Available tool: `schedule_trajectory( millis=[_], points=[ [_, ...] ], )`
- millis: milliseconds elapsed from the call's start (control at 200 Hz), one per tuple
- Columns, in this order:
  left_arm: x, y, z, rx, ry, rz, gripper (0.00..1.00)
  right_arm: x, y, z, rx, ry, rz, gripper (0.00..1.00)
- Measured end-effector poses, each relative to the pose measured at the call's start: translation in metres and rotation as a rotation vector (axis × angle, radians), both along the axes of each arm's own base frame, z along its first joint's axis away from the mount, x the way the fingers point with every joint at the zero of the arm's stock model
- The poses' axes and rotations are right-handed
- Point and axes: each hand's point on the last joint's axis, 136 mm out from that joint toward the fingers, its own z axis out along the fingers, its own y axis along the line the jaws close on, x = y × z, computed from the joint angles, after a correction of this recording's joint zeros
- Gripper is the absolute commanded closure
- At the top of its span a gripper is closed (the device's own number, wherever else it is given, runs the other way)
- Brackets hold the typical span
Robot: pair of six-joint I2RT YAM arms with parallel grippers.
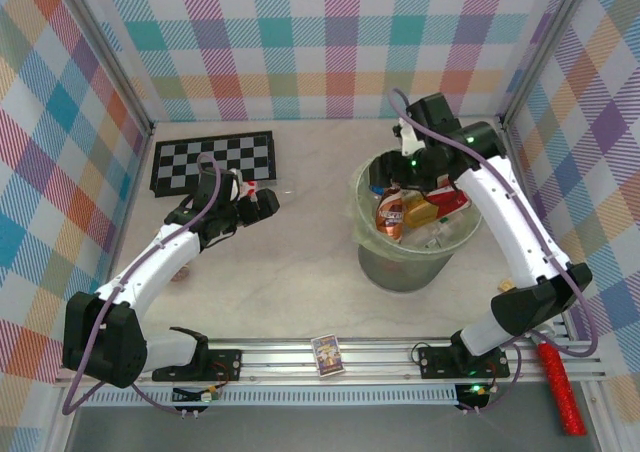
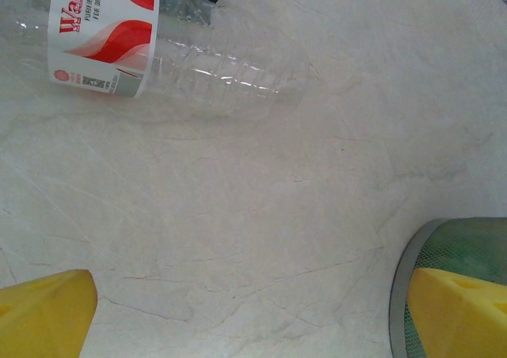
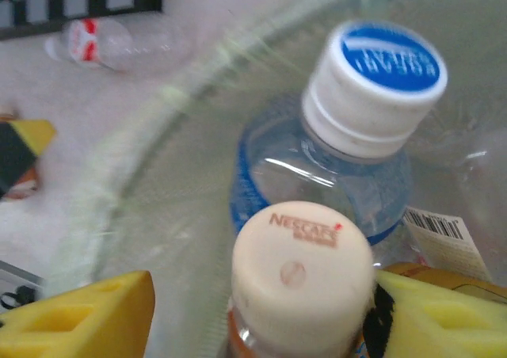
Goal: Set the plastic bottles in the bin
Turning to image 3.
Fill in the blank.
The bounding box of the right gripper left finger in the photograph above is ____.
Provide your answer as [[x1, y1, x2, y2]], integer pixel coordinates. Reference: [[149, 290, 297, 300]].
[[0, 269, 156, 358]]

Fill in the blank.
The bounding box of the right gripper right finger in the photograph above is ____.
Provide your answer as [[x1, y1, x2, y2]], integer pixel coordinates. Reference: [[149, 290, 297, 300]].
[[360, 270, 507, 358]]

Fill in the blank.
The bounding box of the gold red can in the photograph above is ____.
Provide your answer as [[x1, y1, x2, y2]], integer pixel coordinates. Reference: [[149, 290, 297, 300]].
[[378, 205, 507, 295]]

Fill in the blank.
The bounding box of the green translucent bin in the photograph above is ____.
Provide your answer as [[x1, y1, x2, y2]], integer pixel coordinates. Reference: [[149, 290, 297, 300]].
[[43, 0, 507, 358]]

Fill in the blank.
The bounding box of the clear bottle red white label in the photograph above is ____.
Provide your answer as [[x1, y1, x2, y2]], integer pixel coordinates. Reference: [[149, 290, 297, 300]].
[[44, 16, 194, 74]]

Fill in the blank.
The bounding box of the blue label bottle white cap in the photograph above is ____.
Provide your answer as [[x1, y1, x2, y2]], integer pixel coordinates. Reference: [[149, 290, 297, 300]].
[[228, 19, 449, 266]]

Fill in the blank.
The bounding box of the aluminium rail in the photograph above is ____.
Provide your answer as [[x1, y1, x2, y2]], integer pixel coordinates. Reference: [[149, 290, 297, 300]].
[[0, 258, 45, 315]]

